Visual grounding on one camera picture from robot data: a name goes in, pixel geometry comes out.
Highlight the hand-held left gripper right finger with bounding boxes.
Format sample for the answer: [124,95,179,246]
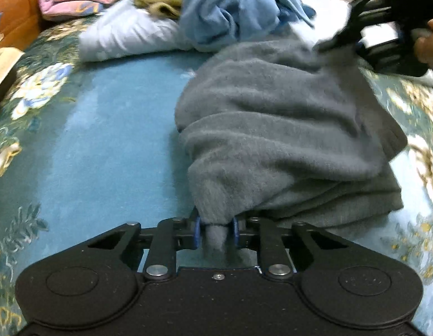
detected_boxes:
[232,215,347,281]

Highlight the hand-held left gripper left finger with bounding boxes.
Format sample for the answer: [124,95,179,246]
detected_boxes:
[87,208,204,281]

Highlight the person's right hand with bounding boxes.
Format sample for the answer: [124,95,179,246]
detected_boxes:
[414,17,433,76]

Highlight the teal floral bed sheet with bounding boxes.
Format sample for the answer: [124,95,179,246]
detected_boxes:
[0,16,433,336]

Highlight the orange wooden headboard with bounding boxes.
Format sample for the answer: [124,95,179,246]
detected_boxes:
[0,0,68,51]

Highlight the grey sweater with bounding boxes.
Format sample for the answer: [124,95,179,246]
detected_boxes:
[174,38,409,253]

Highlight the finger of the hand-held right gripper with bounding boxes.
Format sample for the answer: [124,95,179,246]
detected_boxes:
[314,0,390,52]

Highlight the yellowish cardboard box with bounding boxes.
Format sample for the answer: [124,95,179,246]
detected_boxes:
[0,34,25,110]

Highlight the light blue garment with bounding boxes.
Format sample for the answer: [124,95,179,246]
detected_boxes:
[174,0,317,52]

